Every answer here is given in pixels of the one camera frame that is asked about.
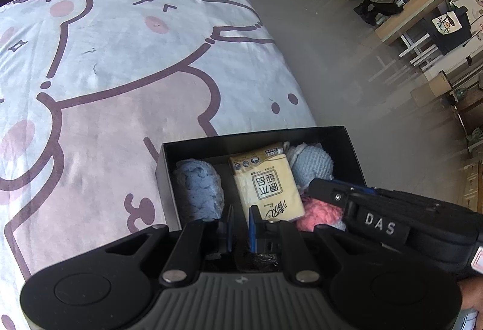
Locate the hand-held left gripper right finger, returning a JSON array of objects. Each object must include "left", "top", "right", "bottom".
[{"left": 249, "top": 205, "right": 378, "bottom": 283}]

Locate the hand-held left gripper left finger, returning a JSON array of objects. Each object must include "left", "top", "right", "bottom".
[{"left": 106, "top": 205, "right": 235, "bottom": 284}]

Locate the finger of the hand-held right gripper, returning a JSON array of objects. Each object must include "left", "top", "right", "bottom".
[
  {"left": 332, "top": 181, "right": 369, "bottom": 195},
  {"left": 307, "top": 178, "right": 353, "bottom": 211}
]

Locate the pink crochet doll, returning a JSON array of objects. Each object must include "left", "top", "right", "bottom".
[{"left": 296, "top": 198, "right": 346, "bottom": 233}]

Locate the blue crochet toy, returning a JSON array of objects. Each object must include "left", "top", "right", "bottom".
[{"left": 285, "top": 141, "right": 334, "bottom": 197}]

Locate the beige tissue packet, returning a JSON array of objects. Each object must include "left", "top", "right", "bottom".
[{"left": 229, "top": 141, "right": 306, "bottom": 225}]

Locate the white lace roll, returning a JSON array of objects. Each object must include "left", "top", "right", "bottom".
[{"left": 174, "top": 159, "right": 225, "bottom": 221}]

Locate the black cardboard box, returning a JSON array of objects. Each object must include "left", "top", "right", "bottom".
[{"left": 155, "top": 125, "right": 368, "bottom": 236}]

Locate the person's right forearm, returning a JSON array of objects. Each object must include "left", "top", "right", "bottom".
[{"left": 459, "top": 274, "right": 483, "bottom": 313}]

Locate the white metal rack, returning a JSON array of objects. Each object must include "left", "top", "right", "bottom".
[{"left": 396, "top": 28, "right": 442, "bottom": 70}]

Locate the black printed shirt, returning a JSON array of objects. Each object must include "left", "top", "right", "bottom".
[{"left": 423, "top": 7, "right": 472, "bottom": 55}]

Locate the wooden desk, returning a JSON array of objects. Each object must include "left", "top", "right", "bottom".
[{"left": 375, "top": 0, "right": 451, "bottom": 48}]

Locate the printed bear blanket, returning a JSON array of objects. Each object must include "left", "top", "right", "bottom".
[{"left": 0, "top": 0, "right": 318, "bottom": 330}]

